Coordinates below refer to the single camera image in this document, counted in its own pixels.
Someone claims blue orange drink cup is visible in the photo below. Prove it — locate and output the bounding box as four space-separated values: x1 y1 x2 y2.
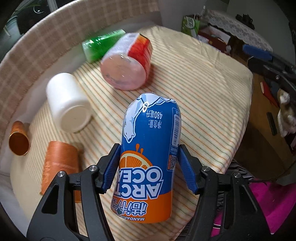
110 92 182 223

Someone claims large copper cup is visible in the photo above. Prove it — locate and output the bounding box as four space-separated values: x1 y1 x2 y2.
40 141 81 195

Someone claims small copper cup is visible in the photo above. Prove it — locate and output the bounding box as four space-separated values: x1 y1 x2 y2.
9 120 30 156

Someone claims red white plastic cup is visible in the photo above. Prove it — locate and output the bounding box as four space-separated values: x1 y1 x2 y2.
100 33 153 91

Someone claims white lace cloth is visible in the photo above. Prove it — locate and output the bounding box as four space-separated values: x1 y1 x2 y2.
205 9 273 52

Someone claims pink fuzzy sleeve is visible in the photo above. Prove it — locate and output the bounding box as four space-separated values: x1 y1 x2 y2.
249 182 295 234

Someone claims green white carton box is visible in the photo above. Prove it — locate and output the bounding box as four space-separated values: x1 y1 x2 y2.
181 14 200 39

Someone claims striped yellow table cloth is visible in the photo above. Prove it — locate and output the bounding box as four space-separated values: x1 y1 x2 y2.
9 25 253 241

